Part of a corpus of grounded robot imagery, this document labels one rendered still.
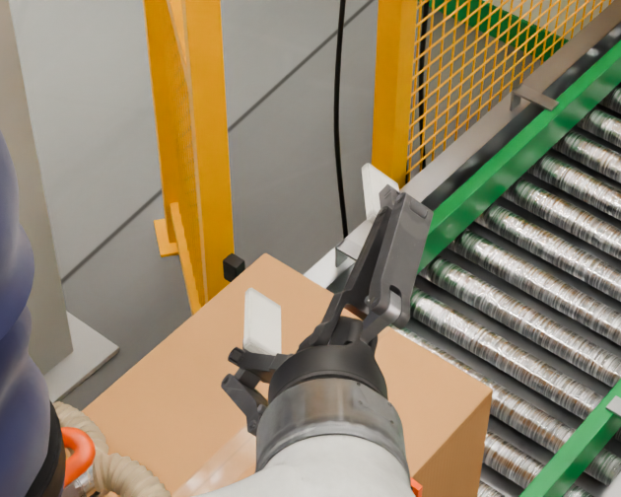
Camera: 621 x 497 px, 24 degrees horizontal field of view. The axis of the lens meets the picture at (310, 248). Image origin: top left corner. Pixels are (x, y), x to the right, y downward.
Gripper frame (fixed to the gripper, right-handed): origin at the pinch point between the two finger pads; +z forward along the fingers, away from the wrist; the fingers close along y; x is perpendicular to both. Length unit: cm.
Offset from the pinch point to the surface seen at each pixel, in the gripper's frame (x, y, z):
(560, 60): -87, -21, 180
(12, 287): 14.4, -20.2, 5.1
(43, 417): 3.2, -34.3, 11.1
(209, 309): -27, -54, 76
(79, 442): -7, -46, 26
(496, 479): -89, -60, 88
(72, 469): -7, -47, 23
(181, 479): -29, -61, 48
